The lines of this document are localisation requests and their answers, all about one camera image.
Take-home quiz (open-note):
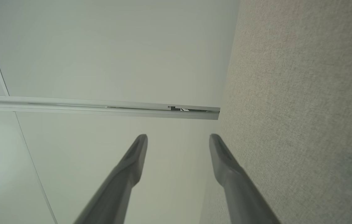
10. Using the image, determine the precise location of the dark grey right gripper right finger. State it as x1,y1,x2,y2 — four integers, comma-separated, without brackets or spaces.
209,133,281,224

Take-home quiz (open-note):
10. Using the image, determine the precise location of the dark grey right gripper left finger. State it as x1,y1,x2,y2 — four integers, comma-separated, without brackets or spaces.
73,134,148,224

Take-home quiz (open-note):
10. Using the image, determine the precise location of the grey fabric sofa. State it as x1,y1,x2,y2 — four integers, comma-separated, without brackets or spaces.
199,0,352,224

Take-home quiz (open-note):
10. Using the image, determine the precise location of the white metal track rail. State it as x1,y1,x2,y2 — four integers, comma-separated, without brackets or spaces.
0,95,220,120

